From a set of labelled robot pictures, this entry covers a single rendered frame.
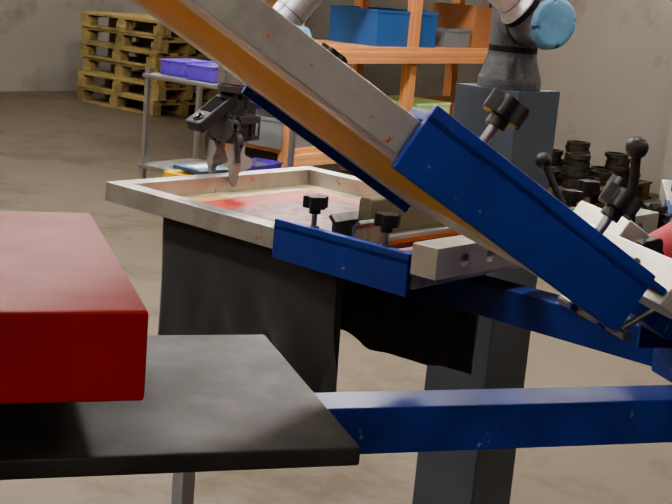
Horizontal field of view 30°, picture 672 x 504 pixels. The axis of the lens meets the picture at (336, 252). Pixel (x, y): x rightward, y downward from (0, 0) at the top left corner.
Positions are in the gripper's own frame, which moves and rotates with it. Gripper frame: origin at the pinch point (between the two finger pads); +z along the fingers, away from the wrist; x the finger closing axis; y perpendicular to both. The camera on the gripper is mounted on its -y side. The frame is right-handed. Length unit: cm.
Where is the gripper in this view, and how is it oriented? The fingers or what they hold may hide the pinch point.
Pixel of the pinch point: (220, 178)
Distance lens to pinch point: 270.2
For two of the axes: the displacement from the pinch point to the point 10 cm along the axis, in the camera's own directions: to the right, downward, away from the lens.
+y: 6.7, -1.0, 7.3
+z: -0.9, 9.7, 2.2
